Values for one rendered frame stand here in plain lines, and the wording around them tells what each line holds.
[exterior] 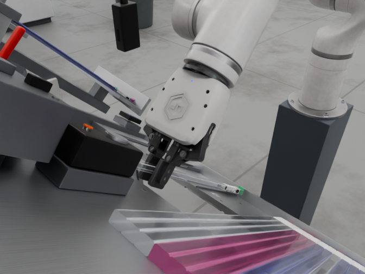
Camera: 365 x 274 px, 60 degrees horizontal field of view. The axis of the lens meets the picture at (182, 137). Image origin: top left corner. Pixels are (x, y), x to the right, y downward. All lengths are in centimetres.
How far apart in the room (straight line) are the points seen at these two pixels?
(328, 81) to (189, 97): 69
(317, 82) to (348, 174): 107
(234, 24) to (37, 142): 30
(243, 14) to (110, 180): 29
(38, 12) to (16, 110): 447
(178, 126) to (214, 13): 16
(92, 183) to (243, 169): 165
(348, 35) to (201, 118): 68
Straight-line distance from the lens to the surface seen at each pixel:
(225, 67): 44
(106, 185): 29
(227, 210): 53
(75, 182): 27
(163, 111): 45
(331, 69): 106
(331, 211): 180
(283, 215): 70
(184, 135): 42
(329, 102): 111
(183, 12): 52
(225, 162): 193
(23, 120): 24
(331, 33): 103
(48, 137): 25
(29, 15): 466
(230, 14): 46
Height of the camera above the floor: 124
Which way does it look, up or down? 36 degrees down
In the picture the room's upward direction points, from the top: straight up
